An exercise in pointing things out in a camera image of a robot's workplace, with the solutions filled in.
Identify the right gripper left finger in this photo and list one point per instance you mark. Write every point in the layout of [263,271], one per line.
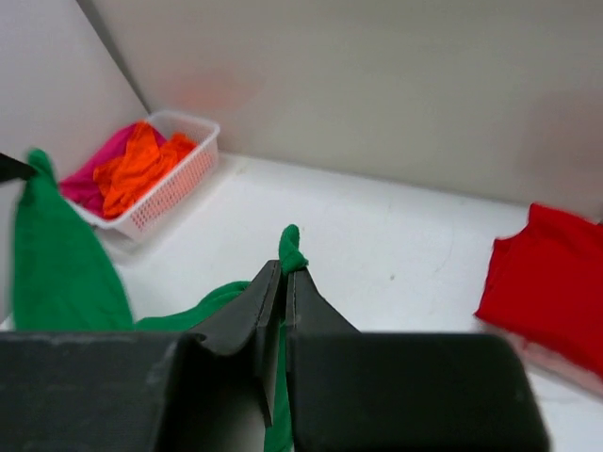
[207,388]

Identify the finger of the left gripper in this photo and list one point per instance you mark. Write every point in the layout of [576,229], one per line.
[12,169]

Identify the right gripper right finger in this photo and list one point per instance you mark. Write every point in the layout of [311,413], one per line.
[411,391]

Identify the green t shirt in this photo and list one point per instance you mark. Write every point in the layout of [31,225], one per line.
[63,281]

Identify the magenta t shirt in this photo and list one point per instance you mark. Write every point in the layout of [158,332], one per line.
[79,187]

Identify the orange t shirt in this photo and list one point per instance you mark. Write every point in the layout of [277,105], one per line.
[124,179]

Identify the white plastic basket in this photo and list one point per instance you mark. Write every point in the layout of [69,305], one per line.
[155,206]

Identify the red folded t shirt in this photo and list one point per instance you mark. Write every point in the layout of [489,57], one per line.
[545,285]

